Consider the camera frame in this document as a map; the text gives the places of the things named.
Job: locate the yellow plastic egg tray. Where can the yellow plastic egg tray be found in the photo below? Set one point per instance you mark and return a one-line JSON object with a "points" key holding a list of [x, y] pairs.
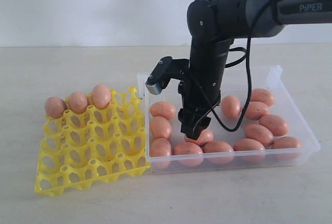
{"points": [[97, 145]]}

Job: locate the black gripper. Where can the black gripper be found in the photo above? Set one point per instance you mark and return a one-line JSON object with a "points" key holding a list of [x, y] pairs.
{"points": [[194, 100]]}

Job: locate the brown egg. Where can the brown egg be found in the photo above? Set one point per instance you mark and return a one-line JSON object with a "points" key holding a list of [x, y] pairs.
{"points": [[231, 106], [275, 124], [78, 102], [262, 95], [287, 142], [160, 127], [101, 96], [55, 107], [219, 146], [259, 133], [161, 147], [256, 110], [164, 109], [248, 144], [188, 148], [206, 136]]}

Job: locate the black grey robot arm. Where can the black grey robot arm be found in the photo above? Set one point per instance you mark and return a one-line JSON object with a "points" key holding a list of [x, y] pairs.
{"points": [[214, 25]]}

